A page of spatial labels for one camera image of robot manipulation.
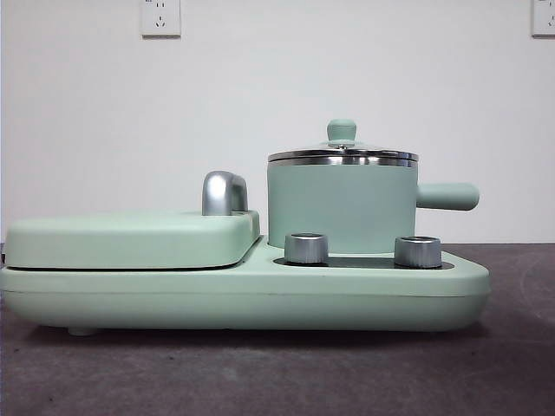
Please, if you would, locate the glass lid with green knob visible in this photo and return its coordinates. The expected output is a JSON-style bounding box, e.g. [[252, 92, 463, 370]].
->
[[266, 118, 420, 168]]

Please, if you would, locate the silver control knob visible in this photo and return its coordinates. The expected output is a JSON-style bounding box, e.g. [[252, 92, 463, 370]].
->
[[394, 235, 443, 267], [284, 232, 330, 266]]

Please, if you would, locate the green breakfast machine base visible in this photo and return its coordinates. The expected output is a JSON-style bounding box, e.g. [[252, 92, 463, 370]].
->
[[0, 236, 492, 337]]

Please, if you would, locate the green pot with straight handle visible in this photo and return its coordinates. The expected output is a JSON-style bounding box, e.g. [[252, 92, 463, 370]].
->
[[265, 149, 481, 256]]

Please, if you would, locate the green griddle cover silver handle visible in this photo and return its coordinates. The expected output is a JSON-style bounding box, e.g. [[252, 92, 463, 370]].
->
[[3, 170, 262, 272]]

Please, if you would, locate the white wall socket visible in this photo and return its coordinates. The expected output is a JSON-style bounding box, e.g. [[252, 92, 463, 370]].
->
[[530, 0, 555, 38], [140, 0, 182, 39]]

